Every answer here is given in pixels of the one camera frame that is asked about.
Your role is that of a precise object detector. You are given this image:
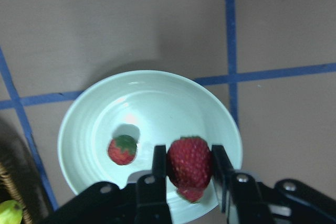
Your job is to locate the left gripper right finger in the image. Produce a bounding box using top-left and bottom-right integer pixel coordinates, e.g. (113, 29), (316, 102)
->
(212, 145), (273, 224)

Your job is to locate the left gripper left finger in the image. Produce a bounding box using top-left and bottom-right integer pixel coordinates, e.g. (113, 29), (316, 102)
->
(134, 145), (172, 224)

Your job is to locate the yellow banana bunch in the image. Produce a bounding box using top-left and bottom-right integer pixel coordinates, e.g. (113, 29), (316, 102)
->
(1, 200), (23, 224)

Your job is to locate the red strawberry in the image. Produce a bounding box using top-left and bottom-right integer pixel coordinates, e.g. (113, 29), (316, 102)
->
(167, 136), (212, 189)
(107, 135), (137, 165)
(176, 187), (205, 204)

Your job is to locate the light green plate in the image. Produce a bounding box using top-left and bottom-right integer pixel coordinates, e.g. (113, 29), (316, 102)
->
(57, 70), (243, 224)

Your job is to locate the woven wicker basket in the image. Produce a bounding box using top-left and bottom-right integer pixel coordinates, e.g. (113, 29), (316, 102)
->
(1, 163), (33, 224)

